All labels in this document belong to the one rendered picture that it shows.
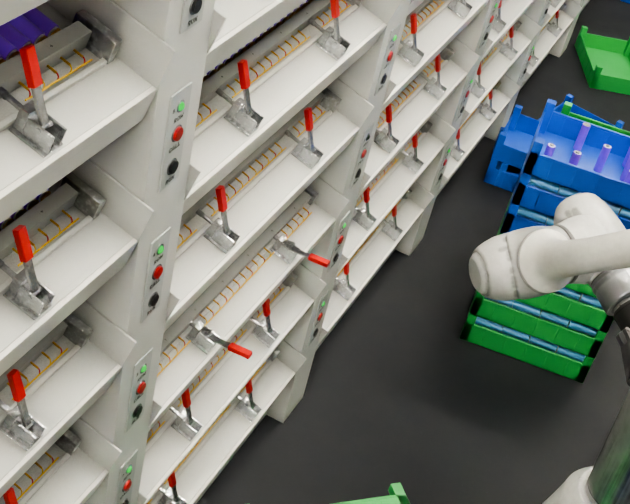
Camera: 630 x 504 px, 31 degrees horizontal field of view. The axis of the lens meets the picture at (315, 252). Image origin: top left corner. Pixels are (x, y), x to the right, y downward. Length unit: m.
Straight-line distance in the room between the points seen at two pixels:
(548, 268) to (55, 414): 0.81
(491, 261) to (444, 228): 1.21
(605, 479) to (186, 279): 0.63
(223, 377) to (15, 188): 0.99
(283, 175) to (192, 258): 0.26
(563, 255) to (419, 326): 0.97
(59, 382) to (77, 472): 0.20
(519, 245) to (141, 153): 0.79
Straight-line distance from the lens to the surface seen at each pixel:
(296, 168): 1.73
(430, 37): 2.21
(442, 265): 2.86
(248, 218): 1.61
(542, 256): 1.76
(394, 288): 2.74
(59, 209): 1.21
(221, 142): 1.40
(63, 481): 1.48
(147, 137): 1.16
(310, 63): 1.61
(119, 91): 1.10
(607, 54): 4.18
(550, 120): 2.54
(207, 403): 1.86
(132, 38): 1.12
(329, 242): 2.02
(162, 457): 1.78
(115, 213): 1.24
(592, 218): 1.91
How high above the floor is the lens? 1.70
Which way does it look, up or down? 38 degrees down
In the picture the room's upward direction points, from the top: 14 degrees clockwise
